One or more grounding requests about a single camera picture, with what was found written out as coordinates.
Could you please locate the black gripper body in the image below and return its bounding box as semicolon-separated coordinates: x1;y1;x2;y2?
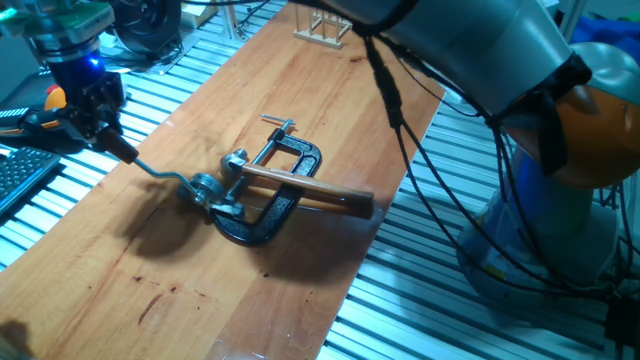
49;53;126;114

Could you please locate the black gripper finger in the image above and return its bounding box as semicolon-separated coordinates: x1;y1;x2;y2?
97;102;124;132
69;112;104;149

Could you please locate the metal lever brown wooden knob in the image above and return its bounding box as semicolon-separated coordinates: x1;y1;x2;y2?
97;127;199;201

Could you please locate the black computer keyboard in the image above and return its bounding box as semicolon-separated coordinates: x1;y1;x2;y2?
0;145;62;216

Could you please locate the black round spool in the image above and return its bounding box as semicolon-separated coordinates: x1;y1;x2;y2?
107;0;182;56

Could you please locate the small beige cardboard box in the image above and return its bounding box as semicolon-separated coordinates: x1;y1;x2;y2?
179;2;219;29

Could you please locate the black cast iron C-clamp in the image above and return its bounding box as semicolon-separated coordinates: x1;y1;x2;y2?
212;113;323;247

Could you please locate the wooden peg rack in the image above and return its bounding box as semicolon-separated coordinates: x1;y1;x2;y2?
292;2;354;50

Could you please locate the blue plastic bag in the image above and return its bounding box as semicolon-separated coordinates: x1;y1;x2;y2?
569;14;640;64

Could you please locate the black box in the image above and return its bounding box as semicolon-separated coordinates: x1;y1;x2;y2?
603;294;640;351

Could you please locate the green camera mount plate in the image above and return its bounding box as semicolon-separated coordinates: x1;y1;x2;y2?
0;2;116;39

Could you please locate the aluminium frame post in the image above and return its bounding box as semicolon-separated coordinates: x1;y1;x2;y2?
559;0;589;41
219;0;239;41

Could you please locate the hammer with wooden handle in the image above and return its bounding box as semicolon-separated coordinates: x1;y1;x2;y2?
219;148;375;220

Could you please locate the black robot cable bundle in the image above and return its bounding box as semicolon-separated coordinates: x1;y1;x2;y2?
179;0;631;301

